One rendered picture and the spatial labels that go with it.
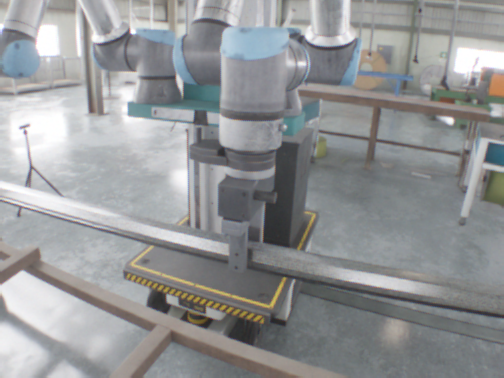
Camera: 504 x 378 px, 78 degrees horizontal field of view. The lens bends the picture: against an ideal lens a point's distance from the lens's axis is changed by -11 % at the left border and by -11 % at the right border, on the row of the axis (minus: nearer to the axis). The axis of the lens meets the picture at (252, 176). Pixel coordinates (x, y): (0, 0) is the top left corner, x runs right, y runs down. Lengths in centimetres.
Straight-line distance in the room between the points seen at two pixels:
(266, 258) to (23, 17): 79
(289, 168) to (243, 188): 106
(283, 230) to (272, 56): 126
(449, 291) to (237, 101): 41
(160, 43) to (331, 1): 63
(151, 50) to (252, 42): 88
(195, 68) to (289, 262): 36
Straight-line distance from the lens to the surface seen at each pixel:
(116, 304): 142
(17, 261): 171
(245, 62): 44
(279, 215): 161
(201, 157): 51
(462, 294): 58
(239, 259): 53
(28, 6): 99
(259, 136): 46
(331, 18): 100
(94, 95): 689
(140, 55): 132
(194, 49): 62
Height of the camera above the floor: 121
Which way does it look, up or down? 21 degrees down
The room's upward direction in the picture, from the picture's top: 3 degrees clockwise
